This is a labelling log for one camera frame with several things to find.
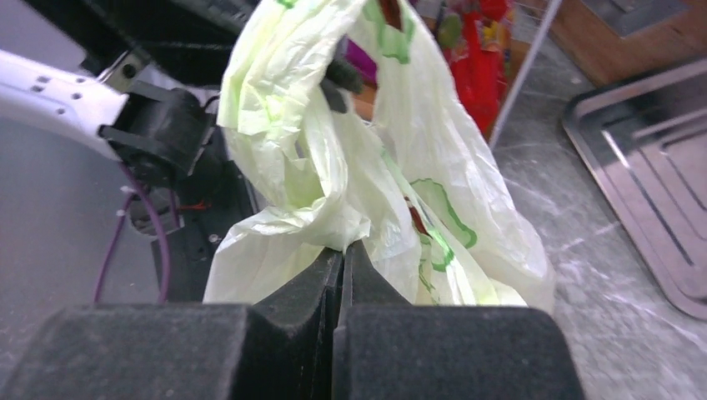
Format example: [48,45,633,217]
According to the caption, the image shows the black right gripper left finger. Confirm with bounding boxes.
[1,249,343,399]

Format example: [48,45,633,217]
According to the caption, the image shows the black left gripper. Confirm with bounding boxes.
[26,0,258,88]

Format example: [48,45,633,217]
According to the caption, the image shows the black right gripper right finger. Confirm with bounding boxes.
[333,242,585,399]

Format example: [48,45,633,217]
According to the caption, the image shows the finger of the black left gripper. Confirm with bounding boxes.
[320,58,364,113]

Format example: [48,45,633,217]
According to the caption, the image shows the green avocado plastic bag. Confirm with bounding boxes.
[203,1,555,312]

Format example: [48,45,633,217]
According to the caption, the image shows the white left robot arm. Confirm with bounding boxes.
[1,1,364,187]

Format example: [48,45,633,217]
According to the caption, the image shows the purple grape snack bag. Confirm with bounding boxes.
[345,41,378,83]

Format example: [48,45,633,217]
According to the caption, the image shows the red snack bag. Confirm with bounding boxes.
[434,0,514,140]

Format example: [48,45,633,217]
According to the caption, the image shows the metal tray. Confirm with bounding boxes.
[561,56,706,320]

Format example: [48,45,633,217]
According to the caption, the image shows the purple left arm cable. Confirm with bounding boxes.
[93,165,183,303]

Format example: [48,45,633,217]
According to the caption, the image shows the white wire shelf rack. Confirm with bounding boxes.
[489,1,562,148]

